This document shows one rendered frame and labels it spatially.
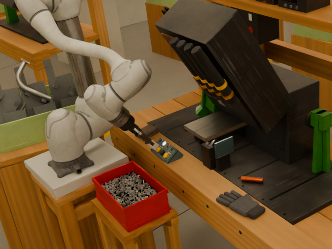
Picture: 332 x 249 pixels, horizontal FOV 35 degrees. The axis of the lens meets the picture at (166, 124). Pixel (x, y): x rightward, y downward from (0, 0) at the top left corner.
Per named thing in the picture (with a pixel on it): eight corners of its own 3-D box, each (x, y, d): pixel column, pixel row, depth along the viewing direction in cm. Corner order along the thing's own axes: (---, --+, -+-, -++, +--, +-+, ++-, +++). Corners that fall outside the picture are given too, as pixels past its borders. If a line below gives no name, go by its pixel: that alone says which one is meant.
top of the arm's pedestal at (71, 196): (58, 207, 238) (56, 200, 236) (31, 179, 262) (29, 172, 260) (118, 179, 252) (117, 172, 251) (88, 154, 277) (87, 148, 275)
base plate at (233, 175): (290, 227, 195) (290, 222, 194) (146, 126, 282) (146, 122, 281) (369, 184, 212) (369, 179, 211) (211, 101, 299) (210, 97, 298)
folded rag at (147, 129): (144, 141, 264) (143, 135, 262) (134, 136, 269) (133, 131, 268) (159, 133, 269) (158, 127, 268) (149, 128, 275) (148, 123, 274)
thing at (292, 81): (288, 165, 228) (286, 94, 212) (244, 140, 252) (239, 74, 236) (319, 150, 235) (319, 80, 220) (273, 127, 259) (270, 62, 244)
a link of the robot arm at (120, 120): (111, 124, 216) (121, 131, 220) (125, 106, 217) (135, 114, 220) (102, 117, 223) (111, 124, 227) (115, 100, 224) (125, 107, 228)
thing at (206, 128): (205, 145, 213) (205, 138, 211) (184, 131, 225) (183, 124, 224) (279, 113, 228) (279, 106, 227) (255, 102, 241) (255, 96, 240)
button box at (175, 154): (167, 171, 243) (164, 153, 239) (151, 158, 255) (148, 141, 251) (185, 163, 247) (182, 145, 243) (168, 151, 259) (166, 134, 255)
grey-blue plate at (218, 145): (218, 172, 230) (216, 144, 224) (216, 170, 232) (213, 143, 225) (235, 164, 234) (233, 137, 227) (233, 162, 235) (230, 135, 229)
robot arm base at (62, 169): (61, 182, 239) (58, 171, 237) (47, 164, 257) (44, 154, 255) (98, 167, 246) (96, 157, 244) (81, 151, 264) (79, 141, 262)
